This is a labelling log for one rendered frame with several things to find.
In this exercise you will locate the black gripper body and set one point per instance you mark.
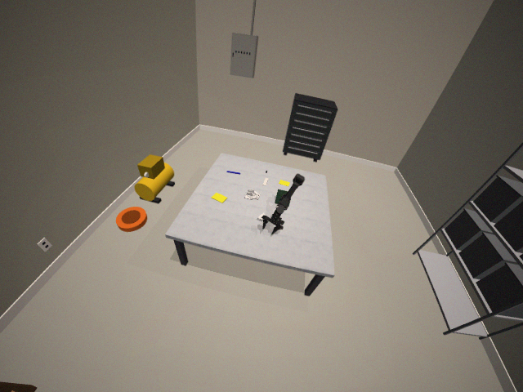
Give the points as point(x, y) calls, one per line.
point(272, 221)

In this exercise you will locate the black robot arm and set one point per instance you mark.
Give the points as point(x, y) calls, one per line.
point(286, 198)

